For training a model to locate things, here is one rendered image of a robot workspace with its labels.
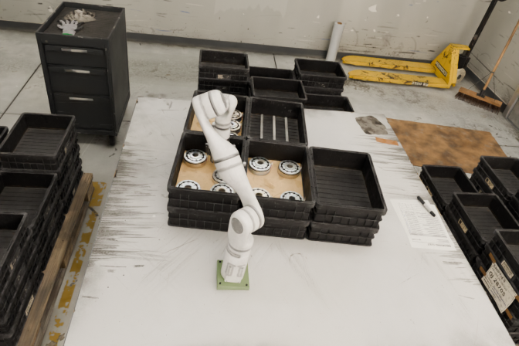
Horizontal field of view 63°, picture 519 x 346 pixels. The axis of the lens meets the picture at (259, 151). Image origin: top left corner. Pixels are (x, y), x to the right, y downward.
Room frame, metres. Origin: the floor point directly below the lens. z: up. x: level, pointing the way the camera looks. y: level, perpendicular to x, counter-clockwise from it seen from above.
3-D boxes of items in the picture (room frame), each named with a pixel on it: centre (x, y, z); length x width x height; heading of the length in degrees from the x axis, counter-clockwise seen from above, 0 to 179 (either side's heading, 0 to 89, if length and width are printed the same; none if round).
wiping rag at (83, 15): (2.88, 1.42, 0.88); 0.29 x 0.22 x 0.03; 10
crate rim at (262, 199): (1.44, -0.09, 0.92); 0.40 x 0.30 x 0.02; 5
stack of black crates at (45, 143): (1.83, 1.24, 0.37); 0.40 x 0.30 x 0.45; 10
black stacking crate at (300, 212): (1.44, -0.09, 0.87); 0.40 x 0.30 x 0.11; 5
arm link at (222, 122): (1.53, 0.17, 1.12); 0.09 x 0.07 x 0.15; 87
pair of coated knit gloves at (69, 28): (2.64, 1.41, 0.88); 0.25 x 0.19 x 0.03; 10
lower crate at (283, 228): (1.44, -0.09, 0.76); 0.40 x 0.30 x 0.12; 5
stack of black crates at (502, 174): (2.35, -1.72, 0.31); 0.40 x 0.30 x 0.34; 10
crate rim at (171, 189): (1.42, 0.21, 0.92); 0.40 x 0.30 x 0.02; 5
